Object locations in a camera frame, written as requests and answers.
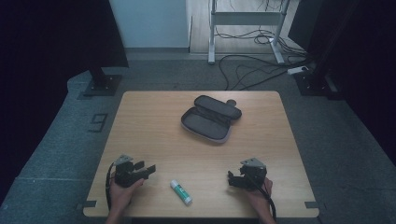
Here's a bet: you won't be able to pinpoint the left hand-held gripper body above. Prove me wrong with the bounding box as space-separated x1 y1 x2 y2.
113 154 148 189

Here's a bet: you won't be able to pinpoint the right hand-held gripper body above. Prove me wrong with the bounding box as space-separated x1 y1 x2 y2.
239 157 268 191

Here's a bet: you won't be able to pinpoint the white green glue stick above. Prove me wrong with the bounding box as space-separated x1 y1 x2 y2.
169 178 193 206

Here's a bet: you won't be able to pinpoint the grey pencil case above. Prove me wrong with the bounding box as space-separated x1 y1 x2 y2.
179 94 244 145

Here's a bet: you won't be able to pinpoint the person's left hand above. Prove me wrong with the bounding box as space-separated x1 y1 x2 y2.
108 178 146 216

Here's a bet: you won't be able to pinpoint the person's right hand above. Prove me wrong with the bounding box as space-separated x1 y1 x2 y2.
245 177 276 219

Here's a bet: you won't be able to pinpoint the dark tape piece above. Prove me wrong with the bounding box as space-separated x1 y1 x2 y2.
304 201 325 210
76 200 98 211

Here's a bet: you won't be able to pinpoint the white power strip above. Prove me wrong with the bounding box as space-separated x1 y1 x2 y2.
286 65 310 76

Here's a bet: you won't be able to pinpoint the dark curtain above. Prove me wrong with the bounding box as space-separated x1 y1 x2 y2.
288 0 396 167
0 0 130 204

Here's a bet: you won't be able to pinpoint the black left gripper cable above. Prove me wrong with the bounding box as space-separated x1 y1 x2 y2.
105 161 117 211

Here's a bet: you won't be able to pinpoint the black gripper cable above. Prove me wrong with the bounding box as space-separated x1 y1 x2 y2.
105 161 117 211
247 175 277 222

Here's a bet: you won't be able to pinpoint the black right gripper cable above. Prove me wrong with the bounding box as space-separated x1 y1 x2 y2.
247 175 277 222

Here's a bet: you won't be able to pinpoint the black stand with base plate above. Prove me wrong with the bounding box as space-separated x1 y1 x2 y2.
292 0 345 101
81 66 123 98

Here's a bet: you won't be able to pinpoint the black floor cables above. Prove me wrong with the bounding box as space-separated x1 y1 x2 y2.
214 0 314 91

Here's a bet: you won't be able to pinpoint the white metal desk frame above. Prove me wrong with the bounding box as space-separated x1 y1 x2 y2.
207 0 291 65

